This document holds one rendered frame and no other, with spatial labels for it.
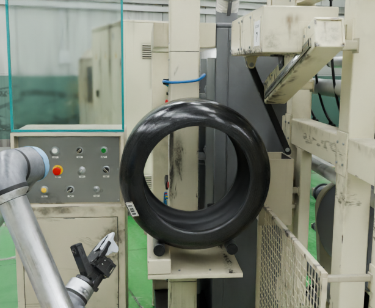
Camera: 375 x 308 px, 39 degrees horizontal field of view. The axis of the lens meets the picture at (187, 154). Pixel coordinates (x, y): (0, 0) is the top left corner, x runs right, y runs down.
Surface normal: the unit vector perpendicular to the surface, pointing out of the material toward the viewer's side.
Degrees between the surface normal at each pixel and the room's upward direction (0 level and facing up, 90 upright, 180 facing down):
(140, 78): 90
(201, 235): 101
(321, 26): 72
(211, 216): 81
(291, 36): 90
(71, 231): 90
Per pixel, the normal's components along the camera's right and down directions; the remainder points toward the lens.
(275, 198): 0.08, 0.16
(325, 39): 0.07, -0.15
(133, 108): 0.36, 0.15
